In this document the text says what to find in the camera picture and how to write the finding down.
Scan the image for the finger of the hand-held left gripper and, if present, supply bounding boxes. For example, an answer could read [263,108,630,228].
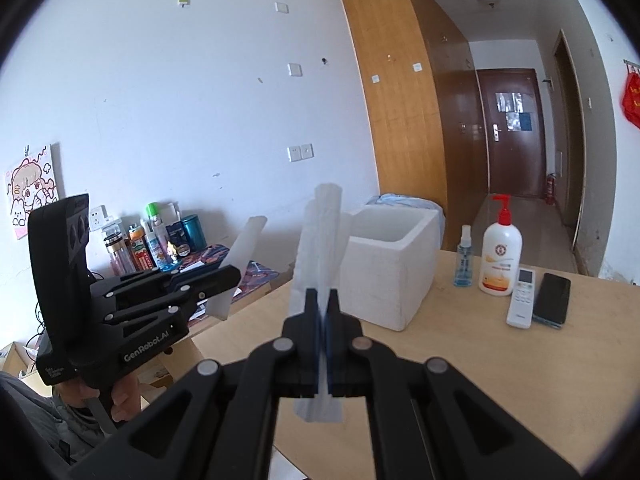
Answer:
[90,265,242,343]
[117,266,211,286]

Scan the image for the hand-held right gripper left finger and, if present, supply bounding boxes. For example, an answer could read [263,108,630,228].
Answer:
[67,287,321,480]

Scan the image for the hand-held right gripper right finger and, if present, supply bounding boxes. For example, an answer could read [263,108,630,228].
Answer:
[320,287,583,480]

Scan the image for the white foam sheet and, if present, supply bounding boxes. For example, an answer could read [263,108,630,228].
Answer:
[205,215,268,321]

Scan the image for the white foam box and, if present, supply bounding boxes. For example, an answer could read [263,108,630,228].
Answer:
[337,204,446,332]

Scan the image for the white paper towel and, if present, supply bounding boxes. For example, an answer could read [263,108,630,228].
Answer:
[289,182,351,426]

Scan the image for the person's left forearm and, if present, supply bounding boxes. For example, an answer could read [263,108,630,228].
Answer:
[0,372,108,468]

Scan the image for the person's left hand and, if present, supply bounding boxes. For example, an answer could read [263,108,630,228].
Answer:
[62,372,144,427]

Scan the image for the cluster of toiletry bottles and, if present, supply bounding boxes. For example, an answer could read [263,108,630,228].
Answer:
[102,201,183,273]

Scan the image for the patterned cloth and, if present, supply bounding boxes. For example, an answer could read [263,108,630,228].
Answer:
[177,244,281,306]

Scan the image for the teal canister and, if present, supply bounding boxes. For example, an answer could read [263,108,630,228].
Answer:
[180,214,206,253]

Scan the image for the white power outlet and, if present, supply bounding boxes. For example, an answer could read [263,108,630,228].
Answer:
[89,205,111,233]

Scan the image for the blue spray bottle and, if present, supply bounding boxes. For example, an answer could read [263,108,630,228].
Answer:
[453,225,473,288]

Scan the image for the white lotion pump bottle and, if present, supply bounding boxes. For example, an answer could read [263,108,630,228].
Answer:
[478,194,523,297]

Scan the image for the white remote control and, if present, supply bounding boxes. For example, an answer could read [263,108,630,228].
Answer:
[506,268,537,329]

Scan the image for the black smartphone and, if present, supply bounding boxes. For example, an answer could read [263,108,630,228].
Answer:
[531,272,572,329]

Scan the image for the wooden wardrobe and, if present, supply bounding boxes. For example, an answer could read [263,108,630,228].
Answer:
[337,0,488,211]

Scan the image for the brown entrance door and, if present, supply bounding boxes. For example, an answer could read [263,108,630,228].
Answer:
[475,68,546,200]

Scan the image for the white door papers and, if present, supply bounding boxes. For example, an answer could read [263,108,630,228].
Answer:
[495,91,524,132]

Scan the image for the brown side door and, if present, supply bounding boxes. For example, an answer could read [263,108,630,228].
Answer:
[552,29,587,251]

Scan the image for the red hanging bag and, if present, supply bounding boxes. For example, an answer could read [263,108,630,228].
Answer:
[621,71,640,128]

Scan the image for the cartoon wall poster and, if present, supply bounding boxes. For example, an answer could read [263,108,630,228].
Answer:
[4,144,61,241]

